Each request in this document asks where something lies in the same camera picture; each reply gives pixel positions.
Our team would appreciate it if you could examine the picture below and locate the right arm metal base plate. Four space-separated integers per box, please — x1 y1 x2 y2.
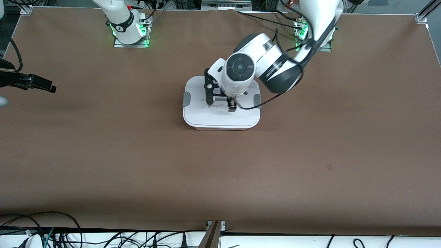
114 14 152 48

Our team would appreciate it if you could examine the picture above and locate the small metal corner bracket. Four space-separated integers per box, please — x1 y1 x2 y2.
206 220 226 235

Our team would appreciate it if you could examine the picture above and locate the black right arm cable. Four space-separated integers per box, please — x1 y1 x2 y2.
0 33 23 73

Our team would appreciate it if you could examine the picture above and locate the aluminium rear rail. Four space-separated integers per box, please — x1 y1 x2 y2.
201 0 253 11

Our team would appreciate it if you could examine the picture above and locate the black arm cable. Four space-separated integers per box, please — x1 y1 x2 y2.
236 21 340 111
0 33 23 73

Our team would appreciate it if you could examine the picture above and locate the dark support beam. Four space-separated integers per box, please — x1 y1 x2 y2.
197 220 222 248

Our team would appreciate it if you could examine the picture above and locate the green cable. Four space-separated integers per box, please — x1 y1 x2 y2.
44 227 55 248

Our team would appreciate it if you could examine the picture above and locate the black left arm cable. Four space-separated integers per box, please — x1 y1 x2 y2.
236 21 340 111

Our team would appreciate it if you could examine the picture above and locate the white plastic box base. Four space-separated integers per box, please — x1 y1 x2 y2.
191 124 254 131

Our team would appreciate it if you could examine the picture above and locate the brown table cover sheet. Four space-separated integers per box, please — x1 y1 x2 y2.
0 6 441 236

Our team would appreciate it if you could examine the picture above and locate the white lower shelf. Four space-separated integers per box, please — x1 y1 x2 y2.
0 230 441 248

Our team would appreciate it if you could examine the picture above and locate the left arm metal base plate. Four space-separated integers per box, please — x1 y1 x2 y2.
295 19 332 52

